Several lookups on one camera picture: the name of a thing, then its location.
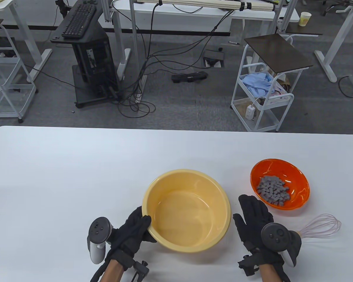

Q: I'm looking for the person's right hand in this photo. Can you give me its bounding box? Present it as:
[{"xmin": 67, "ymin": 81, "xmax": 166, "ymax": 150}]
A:
[{"xmin": 233, "ymin": 194, "xmax": 275, "ymax": 251}]

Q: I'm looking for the person's left hand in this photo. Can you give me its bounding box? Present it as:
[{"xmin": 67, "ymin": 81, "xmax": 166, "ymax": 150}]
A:
[{"xmin": 107, "ymin": 206, "xmax": 158, "ymax": 262}]

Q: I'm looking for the grey handheld controller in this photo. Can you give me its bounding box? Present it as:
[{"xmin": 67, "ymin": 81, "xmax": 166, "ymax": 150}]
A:
[
  {"xmin": 87, "ymin": 217, "xmax": 114, "ymax": 264},
  {"xmin": 261, "ymin": 223, "xmax": 302, "ymax": 267}
]

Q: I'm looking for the pile of grey toy blocks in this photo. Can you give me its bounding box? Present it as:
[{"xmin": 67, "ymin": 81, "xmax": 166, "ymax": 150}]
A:
[{"xmin": 257, "ymin": 176, "xmax": 292, "ymax": 205}]

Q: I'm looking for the wire whisk with wooden handle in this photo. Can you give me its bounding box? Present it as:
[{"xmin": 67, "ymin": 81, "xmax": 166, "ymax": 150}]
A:
[{"xmin": 294, "ymin": 214, "xmax": 342, "ymax": 240}]

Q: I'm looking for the orange plastic bowl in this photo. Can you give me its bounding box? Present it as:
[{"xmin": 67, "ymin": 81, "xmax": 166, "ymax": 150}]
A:
[{"xmin": 250, "ymin": 159, "xmax": 310, "ymax": 211}]

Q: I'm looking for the yellow plastic basin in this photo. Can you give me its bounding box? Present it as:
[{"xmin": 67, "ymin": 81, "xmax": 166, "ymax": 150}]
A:
[{"xmin": 142, "ymin": 169, "xmax": 232, "ymax": 253}]

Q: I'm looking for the person's right forearm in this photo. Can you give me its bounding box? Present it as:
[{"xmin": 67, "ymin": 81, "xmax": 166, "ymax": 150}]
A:
[{"xmin": 260, "ymin": 263, "xmax": 283, "ymax": 282}]

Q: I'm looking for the person's left forearm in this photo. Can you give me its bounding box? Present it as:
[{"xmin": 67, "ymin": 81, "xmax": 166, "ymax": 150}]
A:
[{"xmin": 100, "ymin": 260, "xmax": 125, "ymax": 282}]

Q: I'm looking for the blue cloth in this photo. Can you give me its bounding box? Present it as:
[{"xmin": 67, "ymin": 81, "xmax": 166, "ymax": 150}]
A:
[{"xmin": 242, "ymin": 73, "xmax": 273, "ymax": 97}]

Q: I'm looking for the long white power strip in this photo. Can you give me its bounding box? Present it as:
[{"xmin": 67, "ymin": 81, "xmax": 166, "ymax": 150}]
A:
[{"xmin": 135, "ymin": 74, "xmax": 148, "ymax": 104}]

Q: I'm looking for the black power strip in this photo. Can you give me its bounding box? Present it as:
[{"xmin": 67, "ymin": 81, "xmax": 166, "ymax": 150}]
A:
[{"xmin": 171, "ymin": 70, "xmax": 209, "ymax": 83}]

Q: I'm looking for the floor socket box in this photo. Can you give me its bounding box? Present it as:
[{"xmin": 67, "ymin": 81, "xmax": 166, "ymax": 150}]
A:
[{"xmin": 202, "ymin": 49, "xmax": 226, "ymax": 68}]

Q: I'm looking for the black computer cart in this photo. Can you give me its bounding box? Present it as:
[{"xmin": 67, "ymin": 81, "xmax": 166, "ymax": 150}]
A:
[{"xmin": 51, "ymin": 0, "xmax": 121, "ymax": 108}]

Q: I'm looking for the brown side table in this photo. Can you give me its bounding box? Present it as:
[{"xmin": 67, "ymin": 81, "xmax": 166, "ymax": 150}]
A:
[{"xmin": 284, "ymin": 22, "xmax": 323, "ymax": 37}]

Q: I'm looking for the white desk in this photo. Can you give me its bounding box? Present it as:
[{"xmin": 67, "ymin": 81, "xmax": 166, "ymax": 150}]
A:
[
  {"xmin": 101, "ymin": 0, "xmax": 300, "ymax": 83},
  {"xmin": 314, "ymin": 0, "xmax": 353, "ymax": 83},
  {"xmin": 0, "ymin": 0, "xmax": 53, "ymax": 83}
]

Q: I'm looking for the black keyboard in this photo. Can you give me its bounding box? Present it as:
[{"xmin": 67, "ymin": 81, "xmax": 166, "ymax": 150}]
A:
[{"xmin": 61, "ymin": 4, "xmax": 97, "ymax": 39}]

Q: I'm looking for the office chair base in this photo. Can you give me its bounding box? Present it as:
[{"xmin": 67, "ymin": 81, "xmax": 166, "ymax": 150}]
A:
[{"xmin": 322, "ymin": 0, "xmax": 351, "ymax": 16}]

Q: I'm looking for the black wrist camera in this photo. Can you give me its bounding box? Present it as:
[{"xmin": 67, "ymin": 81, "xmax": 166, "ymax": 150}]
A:
[
  {"xmin": 132, "ymin": 260, "xmax": 150, "ymax": 279},
  {"xmin": 238, "ymin": 254, "xmax": 261, "ymax": 276}
]

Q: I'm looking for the tangle of black cables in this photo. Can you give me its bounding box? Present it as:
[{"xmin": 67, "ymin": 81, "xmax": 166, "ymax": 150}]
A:
[{"xmin": 26, "ymin": 0, "xmax": 233, "ymax": 119}]

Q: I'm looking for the black cable loop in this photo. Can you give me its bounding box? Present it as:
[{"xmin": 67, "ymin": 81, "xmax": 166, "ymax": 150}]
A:
[{"xmin": 338, "ymin": 75, "xmax": 353, "ymax": 98}]

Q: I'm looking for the aluminium frame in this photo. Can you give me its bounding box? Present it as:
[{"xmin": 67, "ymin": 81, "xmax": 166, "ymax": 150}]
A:
[{"xmin": 101, "ymin": 0, "xmax": 299, "ymax": 33}]

